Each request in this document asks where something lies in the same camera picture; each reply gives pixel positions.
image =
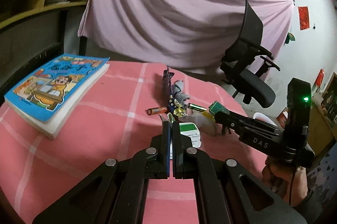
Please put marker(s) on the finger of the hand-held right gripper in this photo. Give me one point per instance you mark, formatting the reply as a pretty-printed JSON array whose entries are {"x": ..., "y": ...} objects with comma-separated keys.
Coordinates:
[{"x": 237, "y": 121}]

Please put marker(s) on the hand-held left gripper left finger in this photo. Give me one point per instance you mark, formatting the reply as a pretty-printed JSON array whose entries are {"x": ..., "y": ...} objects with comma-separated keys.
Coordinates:
[{"x": 165, "y": 139}]

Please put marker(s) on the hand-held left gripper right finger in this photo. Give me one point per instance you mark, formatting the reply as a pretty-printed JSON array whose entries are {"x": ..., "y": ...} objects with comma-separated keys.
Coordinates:
[{"x": 175, "y": 150}]

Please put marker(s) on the white packet with green label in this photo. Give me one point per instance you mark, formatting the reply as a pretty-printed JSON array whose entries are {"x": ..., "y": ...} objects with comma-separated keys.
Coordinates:
[{"x": 191, "y": 133}]

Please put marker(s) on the small green box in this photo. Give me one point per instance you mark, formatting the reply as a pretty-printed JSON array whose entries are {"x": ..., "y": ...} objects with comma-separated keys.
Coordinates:
[{"x": 217, "y": 107}]

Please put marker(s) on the orange battery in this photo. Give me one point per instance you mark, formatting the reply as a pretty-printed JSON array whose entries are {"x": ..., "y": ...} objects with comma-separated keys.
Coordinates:
[{"x": 158, "y": 110}]

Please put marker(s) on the yellow clear wrapper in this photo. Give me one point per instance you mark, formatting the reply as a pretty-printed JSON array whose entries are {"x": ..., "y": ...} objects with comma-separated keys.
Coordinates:
[{"x": 180, "y": 111}]

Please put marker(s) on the clear plastic wrapper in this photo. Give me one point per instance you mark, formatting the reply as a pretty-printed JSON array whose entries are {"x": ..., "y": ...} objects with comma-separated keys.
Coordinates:
[{"x": 204, "y": 125}]

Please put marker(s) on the green battery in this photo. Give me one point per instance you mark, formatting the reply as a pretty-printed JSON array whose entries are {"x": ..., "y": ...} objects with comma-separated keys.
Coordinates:
[{"x": 197, "y": 107}]

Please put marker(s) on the grey paper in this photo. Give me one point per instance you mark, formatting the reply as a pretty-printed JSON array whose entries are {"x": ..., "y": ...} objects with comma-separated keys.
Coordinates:
[{"x": 179, "y": 92}]

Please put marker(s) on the blue blister pack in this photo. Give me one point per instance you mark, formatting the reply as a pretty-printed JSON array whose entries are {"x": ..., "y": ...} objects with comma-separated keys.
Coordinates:
[{"x": 167, "y": 87}]

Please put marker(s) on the person's right forearm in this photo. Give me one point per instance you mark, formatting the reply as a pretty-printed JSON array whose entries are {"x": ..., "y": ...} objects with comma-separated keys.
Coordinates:
[{"x": 305, "y": 203}]

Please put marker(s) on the person's right hand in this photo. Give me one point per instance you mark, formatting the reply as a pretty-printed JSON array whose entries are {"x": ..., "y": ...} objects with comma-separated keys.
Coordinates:
[{"x": 276, "y": 174}]

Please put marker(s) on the red cardboard box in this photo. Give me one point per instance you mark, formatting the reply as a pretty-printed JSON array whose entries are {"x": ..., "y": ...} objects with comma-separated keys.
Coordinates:
[{"x": 282, "y": 117}]

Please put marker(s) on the brown wooden cabinet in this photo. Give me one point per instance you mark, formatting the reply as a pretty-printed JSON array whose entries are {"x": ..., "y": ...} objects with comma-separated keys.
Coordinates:
[{"x": 320, "y": 129}]

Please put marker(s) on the black office chair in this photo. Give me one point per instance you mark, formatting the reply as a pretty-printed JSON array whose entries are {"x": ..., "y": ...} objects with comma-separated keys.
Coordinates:
[{"x": 252, "y": 84}]

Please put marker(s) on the blue cartoon book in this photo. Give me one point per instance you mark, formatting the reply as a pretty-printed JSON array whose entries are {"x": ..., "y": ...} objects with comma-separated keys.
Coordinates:
[{"x": 52, "y": 87}]

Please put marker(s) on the pink hanging curtain cloth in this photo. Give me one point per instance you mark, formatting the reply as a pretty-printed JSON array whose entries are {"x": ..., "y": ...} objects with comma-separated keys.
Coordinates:
[{"x": 158, "y": 2}]

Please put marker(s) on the red wall paper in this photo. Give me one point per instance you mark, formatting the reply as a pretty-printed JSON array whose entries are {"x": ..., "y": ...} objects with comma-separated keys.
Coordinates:
[
  {"x": 319, "y": 78},
  {"x": 303, "y": 17}
]

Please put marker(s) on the green and red wall card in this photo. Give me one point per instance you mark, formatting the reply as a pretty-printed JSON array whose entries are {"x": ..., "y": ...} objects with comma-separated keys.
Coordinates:
[{"x": 290, "y": 38}]

